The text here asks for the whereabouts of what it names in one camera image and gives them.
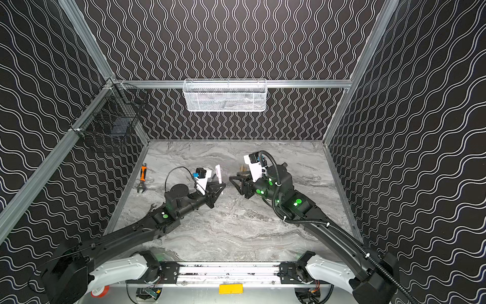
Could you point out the white wire mesh basket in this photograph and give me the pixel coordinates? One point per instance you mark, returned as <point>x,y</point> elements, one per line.
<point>225,95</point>

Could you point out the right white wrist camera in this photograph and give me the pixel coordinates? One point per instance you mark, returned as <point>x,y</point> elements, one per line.
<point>255,166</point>

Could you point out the orange handled adjustable wrench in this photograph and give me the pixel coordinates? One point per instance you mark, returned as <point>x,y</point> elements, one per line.
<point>142,182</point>

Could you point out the black wire mesh basket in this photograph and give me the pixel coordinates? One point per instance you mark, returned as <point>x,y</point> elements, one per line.
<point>114,126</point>

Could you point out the pink pen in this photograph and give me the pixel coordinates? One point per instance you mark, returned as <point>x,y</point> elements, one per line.
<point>218,174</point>

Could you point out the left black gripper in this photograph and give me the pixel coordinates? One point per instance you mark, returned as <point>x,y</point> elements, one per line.
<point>212,194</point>

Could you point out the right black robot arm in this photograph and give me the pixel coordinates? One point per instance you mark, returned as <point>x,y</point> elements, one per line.
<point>375,276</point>

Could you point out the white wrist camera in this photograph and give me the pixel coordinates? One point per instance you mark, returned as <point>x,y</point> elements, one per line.
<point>201,178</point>
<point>255,166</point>

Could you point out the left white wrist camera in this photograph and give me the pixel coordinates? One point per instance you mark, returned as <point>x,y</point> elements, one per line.
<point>201,178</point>

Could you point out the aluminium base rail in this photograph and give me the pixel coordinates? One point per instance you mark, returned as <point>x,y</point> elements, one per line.
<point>215,274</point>

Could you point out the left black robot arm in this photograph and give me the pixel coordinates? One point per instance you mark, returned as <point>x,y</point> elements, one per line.
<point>67,276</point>

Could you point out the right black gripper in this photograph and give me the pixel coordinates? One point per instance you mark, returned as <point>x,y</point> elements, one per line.
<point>245,185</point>

